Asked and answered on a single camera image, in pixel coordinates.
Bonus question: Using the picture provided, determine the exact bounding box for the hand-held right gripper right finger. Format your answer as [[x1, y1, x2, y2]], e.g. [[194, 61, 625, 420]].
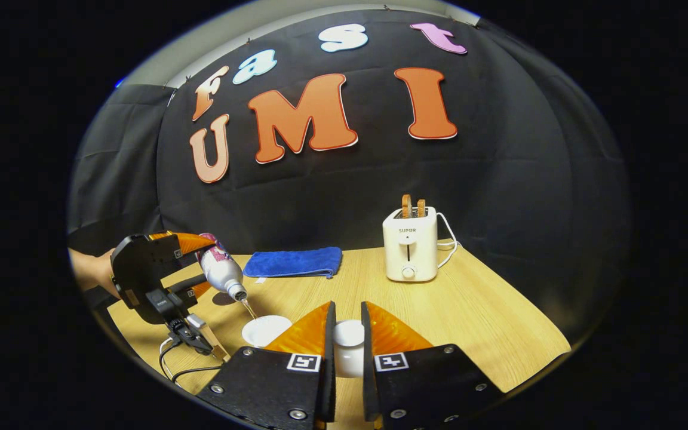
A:
[[360, 300, 506, 429]]

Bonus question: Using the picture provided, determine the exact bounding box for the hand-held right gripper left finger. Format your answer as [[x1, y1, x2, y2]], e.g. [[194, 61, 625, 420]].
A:
[[195, 300, 337, 429]]

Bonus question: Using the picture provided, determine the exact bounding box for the white teacup lid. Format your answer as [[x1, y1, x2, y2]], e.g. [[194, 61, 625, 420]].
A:
[[332, 320, 367, 379]]

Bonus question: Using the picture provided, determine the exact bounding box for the silver water bottle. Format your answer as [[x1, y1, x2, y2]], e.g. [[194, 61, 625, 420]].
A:
[[198, 233, 248, 301]]

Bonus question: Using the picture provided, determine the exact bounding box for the white teacup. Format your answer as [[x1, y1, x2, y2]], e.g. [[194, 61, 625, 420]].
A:
[[242, 315, 293, 348]]

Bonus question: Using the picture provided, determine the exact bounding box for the blue towel cloth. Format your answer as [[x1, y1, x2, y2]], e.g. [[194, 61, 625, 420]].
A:
[[242, 247, 343, 280]]

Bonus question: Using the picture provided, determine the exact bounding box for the white toaster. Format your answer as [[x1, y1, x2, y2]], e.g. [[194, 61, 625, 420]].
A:
[[382, 206, 439, 282]]

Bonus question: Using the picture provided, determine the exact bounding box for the black backdrop cloth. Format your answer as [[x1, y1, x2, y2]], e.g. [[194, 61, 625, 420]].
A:
[[68, 9, 630, 341]]

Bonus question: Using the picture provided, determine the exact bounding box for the white toaster cable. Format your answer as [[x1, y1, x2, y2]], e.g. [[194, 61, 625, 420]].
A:
[[437, 212, 459, 269]]

